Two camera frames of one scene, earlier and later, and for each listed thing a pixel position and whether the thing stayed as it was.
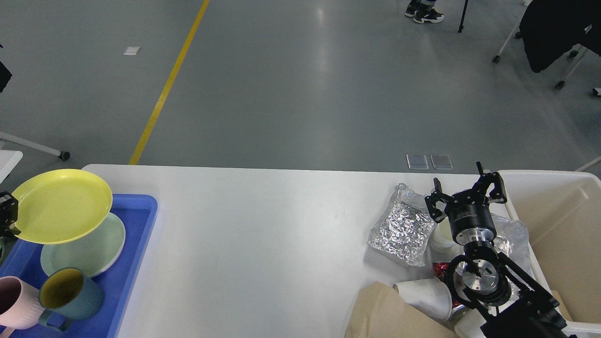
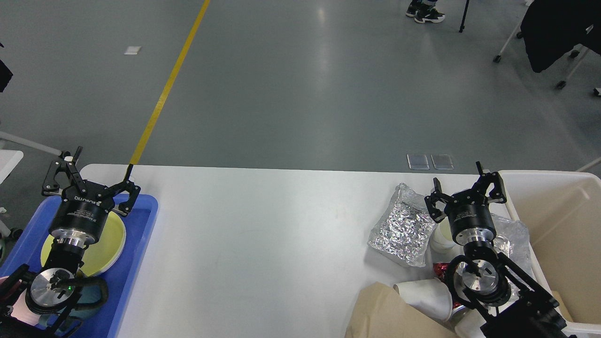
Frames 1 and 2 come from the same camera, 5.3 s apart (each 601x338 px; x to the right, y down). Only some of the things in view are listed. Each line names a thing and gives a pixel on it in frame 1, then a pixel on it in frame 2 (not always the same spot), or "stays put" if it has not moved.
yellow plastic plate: (61, 206) → (101, 256)
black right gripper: (471, 220) stays put
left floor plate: (417, 161) stays put
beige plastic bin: (559, 213) stays put
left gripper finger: (9, 209) → (83, 210)
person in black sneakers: (423, 11) stays put
